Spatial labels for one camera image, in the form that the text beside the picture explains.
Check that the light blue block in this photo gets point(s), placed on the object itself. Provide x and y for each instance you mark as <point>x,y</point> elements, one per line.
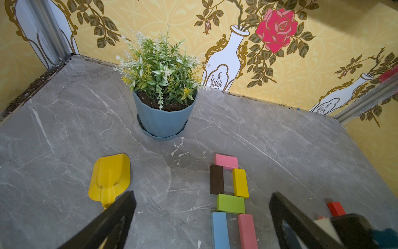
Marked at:
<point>220,235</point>

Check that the red block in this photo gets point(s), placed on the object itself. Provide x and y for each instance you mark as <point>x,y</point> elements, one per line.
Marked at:
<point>336,209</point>

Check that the dark brown block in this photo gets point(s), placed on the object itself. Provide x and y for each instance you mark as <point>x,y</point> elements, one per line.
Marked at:
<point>216,180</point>

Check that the potted green plant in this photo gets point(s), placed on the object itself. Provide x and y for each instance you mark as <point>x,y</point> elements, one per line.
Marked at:
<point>164,80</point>

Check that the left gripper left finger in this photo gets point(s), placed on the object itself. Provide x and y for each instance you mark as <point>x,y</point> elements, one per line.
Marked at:
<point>110,229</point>

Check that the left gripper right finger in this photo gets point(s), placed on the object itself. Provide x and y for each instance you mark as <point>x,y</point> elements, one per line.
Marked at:
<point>291,223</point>

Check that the yellow toy shovel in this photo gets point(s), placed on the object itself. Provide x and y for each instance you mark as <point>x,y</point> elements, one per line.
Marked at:
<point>110,178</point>

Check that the green block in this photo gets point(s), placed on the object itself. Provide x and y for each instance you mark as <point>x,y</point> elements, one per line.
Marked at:
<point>230,204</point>

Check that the pink block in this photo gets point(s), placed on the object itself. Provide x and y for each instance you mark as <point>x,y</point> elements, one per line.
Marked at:
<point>228,162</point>
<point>248,238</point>

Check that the yellow block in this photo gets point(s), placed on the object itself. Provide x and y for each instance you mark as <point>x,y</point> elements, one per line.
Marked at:
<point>240,183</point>

